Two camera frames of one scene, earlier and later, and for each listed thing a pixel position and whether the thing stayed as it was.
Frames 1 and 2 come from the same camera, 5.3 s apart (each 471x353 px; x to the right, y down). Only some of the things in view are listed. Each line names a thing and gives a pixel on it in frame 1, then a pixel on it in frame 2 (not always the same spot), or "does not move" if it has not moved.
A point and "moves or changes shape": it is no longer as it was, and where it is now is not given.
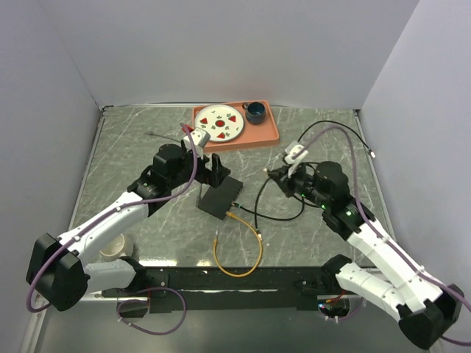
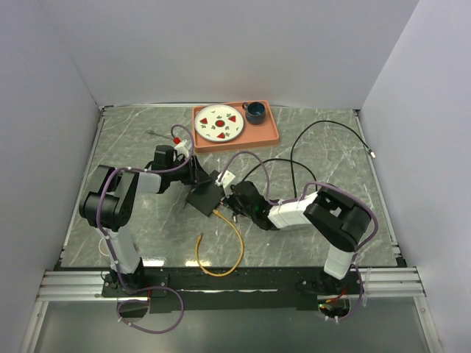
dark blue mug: [255, 112] does not move
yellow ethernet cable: [229, 214] -> [199, 237]
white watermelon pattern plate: [223, 123] does not move
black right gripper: [280, 175] -> [229, 203]
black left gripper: [214, 176] -> [197, 173]
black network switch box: [217, 201] moves or changes shape
